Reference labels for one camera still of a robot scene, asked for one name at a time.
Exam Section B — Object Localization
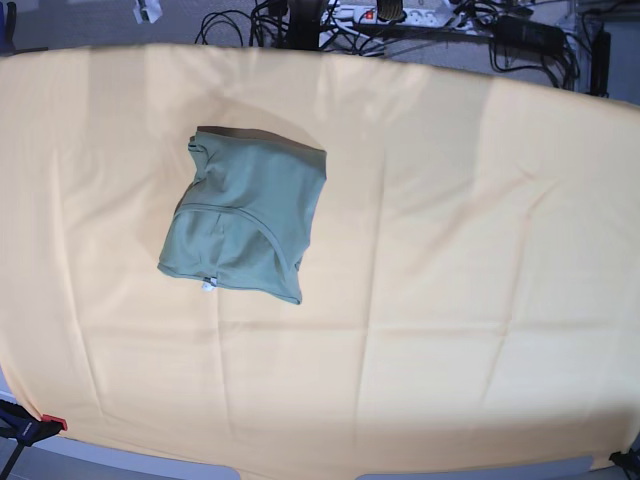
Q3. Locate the yellow tablecloth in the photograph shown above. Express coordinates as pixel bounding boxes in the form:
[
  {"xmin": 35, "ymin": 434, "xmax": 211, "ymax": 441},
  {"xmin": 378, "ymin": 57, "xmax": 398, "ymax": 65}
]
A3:
[{"xmin": 1, "ymin": 45, "xmax": 639, "ymax": 479}]

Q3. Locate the green T-shirt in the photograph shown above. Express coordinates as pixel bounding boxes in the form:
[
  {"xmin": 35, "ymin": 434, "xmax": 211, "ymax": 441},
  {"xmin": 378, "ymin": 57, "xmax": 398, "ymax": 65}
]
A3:
[{"xmin": 157, "ymin": 126, "xmax": 327, "ymax": 305}]

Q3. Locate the white power strip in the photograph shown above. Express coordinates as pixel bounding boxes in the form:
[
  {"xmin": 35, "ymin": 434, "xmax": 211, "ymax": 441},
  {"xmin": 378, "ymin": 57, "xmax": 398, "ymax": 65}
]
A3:
[{"xmin": 324, "ymin": 1, "xmax": 475, "ymax": 34}]

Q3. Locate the black clamp right corner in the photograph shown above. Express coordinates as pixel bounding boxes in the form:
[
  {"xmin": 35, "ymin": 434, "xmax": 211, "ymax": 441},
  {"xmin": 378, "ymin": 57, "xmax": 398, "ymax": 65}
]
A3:
[{"xmin": 609, "ymin": 438, "xmax": 640, "ymax": 480}]

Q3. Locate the blue clamp with red tip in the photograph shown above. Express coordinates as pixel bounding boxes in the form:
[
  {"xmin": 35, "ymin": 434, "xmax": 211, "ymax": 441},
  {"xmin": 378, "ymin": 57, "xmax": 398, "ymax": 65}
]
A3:
[{"xmin": 1, "ymin": 400, "xmax": 67, "ymax": 480}]

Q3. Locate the black power adapter box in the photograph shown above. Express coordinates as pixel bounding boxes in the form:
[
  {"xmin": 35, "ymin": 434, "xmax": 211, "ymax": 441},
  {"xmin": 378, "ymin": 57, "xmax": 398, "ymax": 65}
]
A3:
[{"xmin": 493, "ymin": 16, "xmax": 566, "ymax": 56}]

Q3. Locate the black column base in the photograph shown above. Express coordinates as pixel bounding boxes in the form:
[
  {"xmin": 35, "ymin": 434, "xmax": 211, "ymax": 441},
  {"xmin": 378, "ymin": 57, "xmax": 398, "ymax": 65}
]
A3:
[{"xmin": 286, "ymin": 0, "xmax": 324, "ymax": 51}]

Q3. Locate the black table leg post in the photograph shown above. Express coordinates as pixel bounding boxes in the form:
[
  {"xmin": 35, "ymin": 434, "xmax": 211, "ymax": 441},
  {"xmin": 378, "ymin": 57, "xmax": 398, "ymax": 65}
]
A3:
[{"xmin": 589, "ymin": 29, "xmax": 611, "ymax": 97}]

